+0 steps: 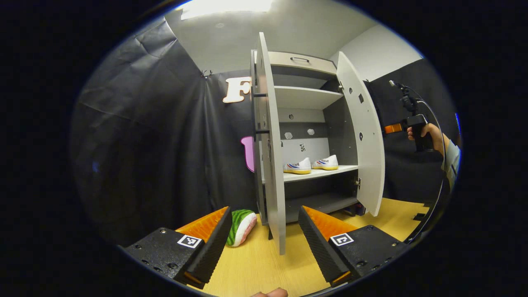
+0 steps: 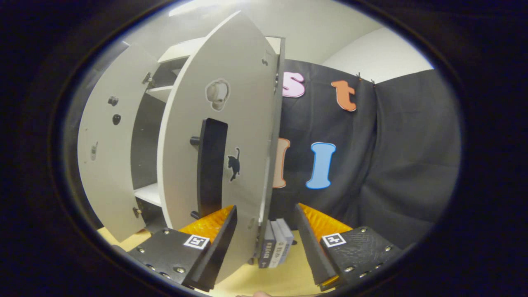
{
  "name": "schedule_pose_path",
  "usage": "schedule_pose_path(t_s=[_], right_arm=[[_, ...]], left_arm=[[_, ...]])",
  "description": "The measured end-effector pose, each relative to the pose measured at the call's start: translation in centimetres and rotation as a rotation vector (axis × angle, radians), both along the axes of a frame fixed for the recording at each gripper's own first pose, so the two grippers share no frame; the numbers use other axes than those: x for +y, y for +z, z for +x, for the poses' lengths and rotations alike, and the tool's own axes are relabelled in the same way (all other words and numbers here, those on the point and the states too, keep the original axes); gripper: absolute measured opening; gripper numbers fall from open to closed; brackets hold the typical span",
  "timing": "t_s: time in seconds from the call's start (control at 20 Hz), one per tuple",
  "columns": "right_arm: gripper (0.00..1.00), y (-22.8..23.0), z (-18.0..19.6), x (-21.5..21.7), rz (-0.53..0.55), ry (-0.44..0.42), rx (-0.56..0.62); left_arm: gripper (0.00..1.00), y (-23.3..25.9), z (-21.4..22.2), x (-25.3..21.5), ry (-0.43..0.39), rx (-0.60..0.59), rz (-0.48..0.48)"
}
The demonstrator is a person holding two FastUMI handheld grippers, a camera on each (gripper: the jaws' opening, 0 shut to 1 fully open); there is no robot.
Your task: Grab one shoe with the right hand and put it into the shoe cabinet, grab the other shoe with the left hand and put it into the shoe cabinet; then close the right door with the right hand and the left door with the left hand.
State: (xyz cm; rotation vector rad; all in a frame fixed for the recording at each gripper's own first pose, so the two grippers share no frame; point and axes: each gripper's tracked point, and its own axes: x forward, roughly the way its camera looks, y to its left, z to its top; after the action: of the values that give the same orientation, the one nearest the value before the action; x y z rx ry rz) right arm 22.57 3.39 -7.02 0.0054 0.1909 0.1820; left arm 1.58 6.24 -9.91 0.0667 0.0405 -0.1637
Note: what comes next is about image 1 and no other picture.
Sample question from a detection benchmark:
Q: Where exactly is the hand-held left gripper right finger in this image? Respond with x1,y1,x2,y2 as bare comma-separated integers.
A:
298,205,411,288

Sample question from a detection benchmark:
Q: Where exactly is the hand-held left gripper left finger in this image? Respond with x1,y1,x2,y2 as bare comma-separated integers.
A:
123,206,233,289

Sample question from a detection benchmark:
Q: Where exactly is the white cabinet door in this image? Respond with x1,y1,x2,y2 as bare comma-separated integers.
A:
251,32,286,255
336,51,386,217

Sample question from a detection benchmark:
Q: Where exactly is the white striped shoe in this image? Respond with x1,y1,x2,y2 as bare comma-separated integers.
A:
311,154,339,171
283,157,312,175

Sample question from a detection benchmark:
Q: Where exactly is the grey white shoe cabinet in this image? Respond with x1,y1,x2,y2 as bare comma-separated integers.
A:
251,49,363,226

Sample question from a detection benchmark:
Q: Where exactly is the watermelon plush toy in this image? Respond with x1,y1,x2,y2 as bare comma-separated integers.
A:
226,209,257,247

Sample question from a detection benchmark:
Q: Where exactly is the small blue white box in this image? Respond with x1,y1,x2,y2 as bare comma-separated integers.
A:
342,203,367,217

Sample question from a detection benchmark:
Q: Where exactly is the ceiling light panel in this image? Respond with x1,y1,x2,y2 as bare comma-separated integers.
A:
180,0,273,20

